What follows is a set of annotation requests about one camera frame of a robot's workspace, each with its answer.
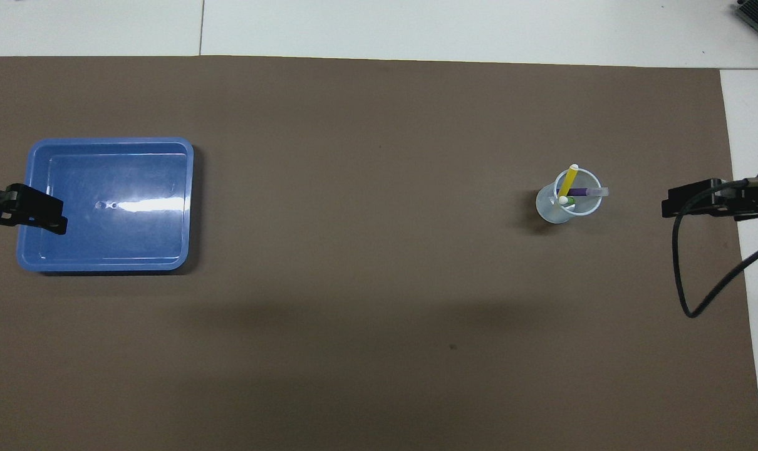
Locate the yellow pen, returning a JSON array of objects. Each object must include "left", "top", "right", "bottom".
[{"left": 558, "top": 164, "right": 580, "bottom": 204}]

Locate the blue plastic tray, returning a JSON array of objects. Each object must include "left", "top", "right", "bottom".
[{"left": 17, "top": 137, "right": 195, "bottom": 273}]

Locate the translucent plastic cup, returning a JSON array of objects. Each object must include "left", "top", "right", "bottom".
[{"left": 536, "top": 166, "right": 605, "bottom": 225}]

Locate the brown table mat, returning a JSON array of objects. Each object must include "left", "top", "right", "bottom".
[{"left": 0, "top": 55, "right": 758, "bottom": 451}]

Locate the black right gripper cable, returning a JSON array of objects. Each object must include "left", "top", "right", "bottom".
[{"left": 672, "top": 179, "right": 758, "bottom": 318}]

